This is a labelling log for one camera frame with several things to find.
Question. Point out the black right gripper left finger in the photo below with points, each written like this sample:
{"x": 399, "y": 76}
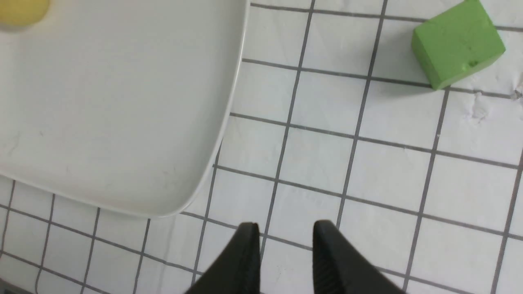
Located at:
{"x": 237, "y": 269}

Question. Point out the green foam cube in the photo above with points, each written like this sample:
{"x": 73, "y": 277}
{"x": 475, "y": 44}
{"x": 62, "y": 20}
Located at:
{"x": 456, "y": 44}

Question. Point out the yellow steamed bun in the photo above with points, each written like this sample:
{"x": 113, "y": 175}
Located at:
{"x": 22, "y": 13}

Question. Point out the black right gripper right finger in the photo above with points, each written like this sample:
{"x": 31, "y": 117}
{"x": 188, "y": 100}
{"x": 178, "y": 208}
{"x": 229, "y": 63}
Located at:
{"x": 338, "y": 268}

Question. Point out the white grid pattern tablecloth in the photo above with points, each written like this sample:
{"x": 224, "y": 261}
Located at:
{"x": 334, "y": 119}

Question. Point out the white square ceramic plate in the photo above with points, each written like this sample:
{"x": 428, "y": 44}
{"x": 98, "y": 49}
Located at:
{"x": 120, "y": 104}

